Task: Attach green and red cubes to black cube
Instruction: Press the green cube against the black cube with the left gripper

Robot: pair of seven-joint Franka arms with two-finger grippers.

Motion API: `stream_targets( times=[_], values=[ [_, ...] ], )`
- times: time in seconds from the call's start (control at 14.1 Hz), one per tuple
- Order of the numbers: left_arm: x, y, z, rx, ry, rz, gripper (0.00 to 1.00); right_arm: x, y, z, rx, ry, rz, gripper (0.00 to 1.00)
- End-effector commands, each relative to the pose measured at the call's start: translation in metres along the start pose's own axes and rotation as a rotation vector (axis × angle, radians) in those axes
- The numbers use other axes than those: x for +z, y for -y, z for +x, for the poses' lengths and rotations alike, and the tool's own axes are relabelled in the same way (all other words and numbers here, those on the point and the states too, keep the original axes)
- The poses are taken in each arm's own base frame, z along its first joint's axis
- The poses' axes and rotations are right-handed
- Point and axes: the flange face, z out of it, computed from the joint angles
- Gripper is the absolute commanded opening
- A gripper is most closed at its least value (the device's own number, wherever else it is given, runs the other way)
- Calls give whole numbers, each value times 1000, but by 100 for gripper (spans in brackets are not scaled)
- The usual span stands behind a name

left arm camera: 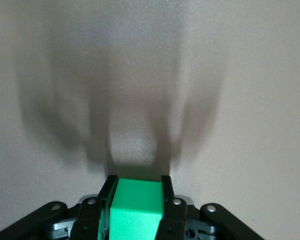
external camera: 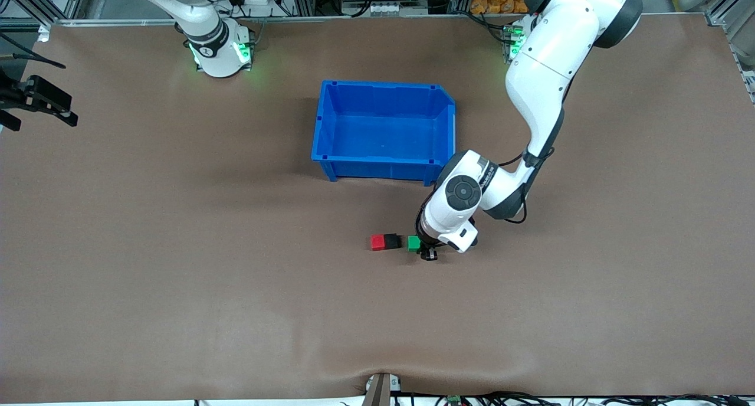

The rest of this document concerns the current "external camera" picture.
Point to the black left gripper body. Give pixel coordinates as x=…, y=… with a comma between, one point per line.
x=426, y=245

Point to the green cube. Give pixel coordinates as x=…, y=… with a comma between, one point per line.
x=413, y=244

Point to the red cube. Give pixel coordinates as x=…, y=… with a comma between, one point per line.
x=378, y=242

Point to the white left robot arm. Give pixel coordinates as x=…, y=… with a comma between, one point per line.
x=548, y=58

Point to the black cube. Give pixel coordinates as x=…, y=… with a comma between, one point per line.
x=393, y=241

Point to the blue plastic storage bin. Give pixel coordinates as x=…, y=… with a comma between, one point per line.
x=383, y=134

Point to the aluminium frame profile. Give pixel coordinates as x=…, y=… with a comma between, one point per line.
x=728, y=5
x=41, y=2

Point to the brown table edge bracket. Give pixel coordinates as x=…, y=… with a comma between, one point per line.
x=380, y=391

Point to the silver table edge rail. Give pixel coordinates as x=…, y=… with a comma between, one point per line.
x=383, y=18

